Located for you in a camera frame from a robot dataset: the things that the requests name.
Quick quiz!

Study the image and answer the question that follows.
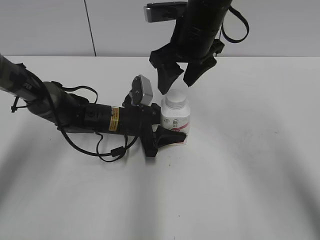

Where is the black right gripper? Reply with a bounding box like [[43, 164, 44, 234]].
[[149, 0, 232, 95]]

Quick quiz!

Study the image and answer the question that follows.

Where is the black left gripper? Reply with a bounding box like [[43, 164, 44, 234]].
[[82, 103, 187, 157]]

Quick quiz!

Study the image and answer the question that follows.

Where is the white yili changqing yogurt bottle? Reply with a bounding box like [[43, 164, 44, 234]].
[[161, 96, 191, 145]]

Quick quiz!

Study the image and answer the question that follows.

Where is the white plastic bottle cap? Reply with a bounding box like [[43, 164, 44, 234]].
[[165, 89, 187, 110]]

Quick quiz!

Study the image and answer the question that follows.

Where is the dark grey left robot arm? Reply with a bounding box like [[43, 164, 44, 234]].
[[0, 56, 187, 157]]

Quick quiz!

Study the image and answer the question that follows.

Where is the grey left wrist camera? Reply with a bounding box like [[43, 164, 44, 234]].
[[129, 74, 153, 106]]

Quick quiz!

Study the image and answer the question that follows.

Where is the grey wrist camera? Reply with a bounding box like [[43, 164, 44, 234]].
[[129, 74, 153, 106], [143, 1, 187, 23]]

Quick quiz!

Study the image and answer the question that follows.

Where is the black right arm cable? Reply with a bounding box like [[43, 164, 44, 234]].
[[214, 5, 250, 55]]

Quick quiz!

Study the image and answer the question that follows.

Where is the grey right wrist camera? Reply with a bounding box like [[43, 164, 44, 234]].
[[143, 1, 187, 23]]

